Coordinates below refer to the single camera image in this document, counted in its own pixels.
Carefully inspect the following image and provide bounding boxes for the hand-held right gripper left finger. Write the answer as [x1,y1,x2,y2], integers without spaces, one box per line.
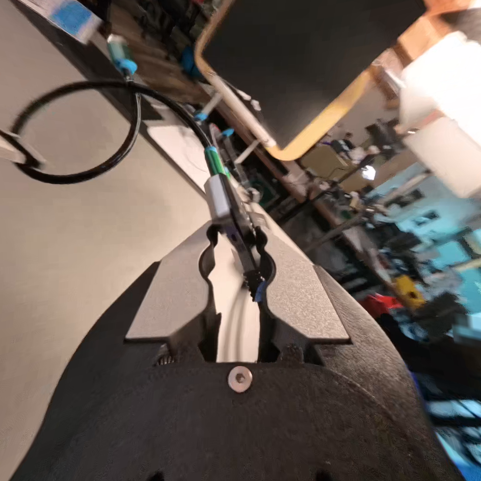
[124,221,222,362]

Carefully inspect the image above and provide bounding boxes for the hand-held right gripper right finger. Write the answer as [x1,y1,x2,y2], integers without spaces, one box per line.
[255,225,352,348]

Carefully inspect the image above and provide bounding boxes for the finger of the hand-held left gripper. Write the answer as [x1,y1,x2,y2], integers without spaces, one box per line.
[0,130,46,168]

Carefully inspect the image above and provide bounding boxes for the printed paper sheets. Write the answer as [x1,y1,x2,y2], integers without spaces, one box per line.
[49,0,103,44]

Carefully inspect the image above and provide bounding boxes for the white softbox light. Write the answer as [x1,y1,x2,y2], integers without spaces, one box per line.
[398,32,481,198]

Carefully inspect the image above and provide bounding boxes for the dark curved panel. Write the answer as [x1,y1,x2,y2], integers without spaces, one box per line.
[195,0,427,161]

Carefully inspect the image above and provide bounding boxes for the black hdmi switch box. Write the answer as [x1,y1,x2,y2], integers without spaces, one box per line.
[204,176,264,280]

